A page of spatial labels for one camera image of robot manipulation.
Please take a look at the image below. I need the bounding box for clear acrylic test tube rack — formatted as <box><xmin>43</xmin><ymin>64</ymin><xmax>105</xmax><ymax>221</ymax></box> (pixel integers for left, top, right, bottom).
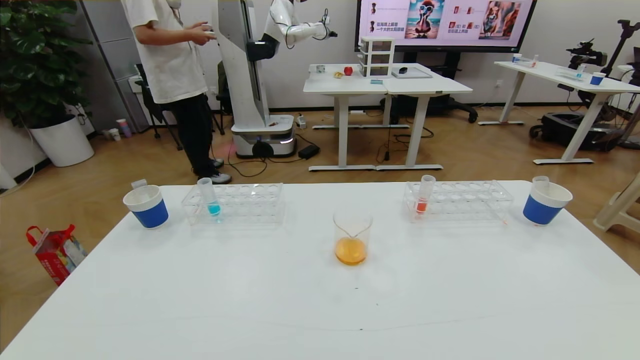
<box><xmin>181</xmin><ymin>182</ymin><xmax>286</xmax><ymax>226</ymax></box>
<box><xmin>402</xmin><ymin>180</ymin><xmax>515</xmax><ymax>223</ymax></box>

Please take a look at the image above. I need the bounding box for green leafy plant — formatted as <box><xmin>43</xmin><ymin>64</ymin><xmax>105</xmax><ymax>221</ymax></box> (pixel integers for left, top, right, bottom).
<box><xmin>0</xmin><ymin>0</ymin><xmax>93</xmax><ymax>128</ymax></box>

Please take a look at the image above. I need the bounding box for white drawer organizer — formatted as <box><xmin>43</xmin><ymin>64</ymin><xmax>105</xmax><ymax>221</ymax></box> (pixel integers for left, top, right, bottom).
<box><xmin>358</xmin><ymin>36</ymin><xmax>396</xmax><ymax>78</ymax></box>

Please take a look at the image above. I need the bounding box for beige plastic stool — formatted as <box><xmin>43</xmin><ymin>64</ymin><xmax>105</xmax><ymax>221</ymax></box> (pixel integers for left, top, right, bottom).
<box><xmin>593</xmin><ymin>172</ymin><xmax>640</xmax><ymax>233</ymax></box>

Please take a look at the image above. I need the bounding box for white wheeled robot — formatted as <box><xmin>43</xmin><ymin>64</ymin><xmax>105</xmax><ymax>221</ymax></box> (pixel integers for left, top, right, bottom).
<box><xmin>215</xmin><ymin>0</ymin><xmax>338</xmax><ymax>160</ymax></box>

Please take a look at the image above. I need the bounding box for red printed shopping bag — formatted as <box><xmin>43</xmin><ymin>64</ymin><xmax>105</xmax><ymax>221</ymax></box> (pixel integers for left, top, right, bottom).
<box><xmin>26</xmin><ymin>224</ymin><xmax>87</xmax><ymax>287</ymax></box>

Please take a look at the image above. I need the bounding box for person in white shirt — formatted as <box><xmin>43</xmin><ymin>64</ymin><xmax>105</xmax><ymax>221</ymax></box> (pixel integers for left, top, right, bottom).
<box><xmin>121</xmin><ymin>0</ymin><xmax>233</xmax><ymax>185</ymax></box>

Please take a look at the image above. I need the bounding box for clear glass beaker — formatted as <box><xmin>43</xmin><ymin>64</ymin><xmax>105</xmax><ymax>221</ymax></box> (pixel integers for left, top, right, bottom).
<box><xmin>333</xmin><ymin>209</ymin><xmax>374</xmax><ymax>266</ymax></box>

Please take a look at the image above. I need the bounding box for large display screen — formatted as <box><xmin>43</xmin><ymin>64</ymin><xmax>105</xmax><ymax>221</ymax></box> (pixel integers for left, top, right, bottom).
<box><xmin>355</xmin><ymin>0</ymin><xmax>538</xmax><ymax>54</ymax></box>

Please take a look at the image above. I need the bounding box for grey flat tray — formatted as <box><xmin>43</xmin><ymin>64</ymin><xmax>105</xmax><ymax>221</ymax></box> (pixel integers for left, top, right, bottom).
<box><xmin>391</xmin><ymin>66</ymin><xmax>433</xmax><ymax>79</ymax></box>

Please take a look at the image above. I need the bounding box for black mobile robot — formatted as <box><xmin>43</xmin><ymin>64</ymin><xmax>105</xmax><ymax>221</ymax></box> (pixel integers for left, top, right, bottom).
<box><xmin>530</xmin><ymin>19</ymin><xmax>640</xmax><ymax>152</ymax></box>

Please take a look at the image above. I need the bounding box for grey metal cabinet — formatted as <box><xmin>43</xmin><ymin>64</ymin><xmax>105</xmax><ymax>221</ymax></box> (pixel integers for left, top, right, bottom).
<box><xmin>80</xmin><ymin>0</ymin><xmax>151</xmax><ymax>133</ymax></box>

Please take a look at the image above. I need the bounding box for black display stand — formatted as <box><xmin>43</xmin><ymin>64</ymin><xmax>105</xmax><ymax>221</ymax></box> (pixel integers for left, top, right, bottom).
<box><xmin>380</xmin><ymin>50</ymin><xmax>478</xmax><ymax>125</ymax></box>

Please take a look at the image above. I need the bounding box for long white standing desk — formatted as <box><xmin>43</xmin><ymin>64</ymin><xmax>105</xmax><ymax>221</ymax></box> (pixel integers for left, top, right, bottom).
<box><xmin>477</xmin><ymin>60</ymin><xmax>640</xmax><ymax>166</ymax></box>

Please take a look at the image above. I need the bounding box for blue white paper cup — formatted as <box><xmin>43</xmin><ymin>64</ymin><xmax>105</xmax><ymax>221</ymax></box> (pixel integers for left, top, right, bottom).
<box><xmin>523</xmin><ymin>181</ymin><xmax>573</xmax><ymax>226</ymax></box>
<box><xmin>123</xmin><ymin>185</ymin><xmax>169</xmax><ymax>229</ymax></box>

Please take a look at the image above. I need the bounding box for white plant pot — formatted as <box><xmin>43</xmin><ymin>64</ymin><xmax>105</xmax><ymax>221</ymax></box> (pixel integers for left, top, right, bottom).
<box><xmin>28</xmin><ymin>114</ymin><xmax>95</xmax><ymax>168</ymax></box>

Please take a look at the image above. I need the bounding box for black office chair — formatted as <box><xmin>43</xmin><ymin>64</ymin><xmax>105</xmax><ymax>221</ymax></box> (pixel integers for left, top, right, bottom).
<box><xmin>134</xmin><ymin>62</ymin><xmax>226</xmax><ymax>151</ymax></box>

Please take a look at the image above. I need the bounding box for blue pigment test tube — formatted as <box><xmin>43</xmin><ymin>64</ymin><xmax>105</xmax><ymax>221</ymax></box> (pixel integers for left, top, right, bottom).
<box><xmin>197</xmin><ymin>177</ymin><xmax>222</xmax><ymax>217</ymax></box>

